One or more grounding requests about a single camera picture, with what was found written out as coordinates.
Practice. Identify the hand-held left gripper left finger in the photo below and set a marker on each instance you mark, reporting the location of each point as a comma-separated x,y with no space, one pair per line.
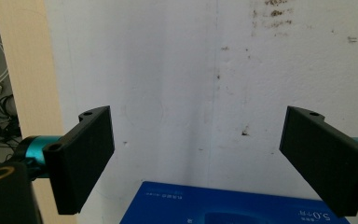
77,161

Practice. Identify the blue cardboard box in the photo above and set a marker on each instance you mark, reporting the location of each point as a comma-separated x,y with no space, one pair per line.
180,205

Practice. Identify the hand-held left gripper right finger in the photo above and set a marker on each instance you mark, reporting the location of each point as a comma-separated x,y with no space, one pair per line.
323,155

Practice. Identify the beige wooden panel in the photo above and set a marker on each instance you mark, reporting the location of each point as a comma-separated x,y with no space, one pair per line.
28,68

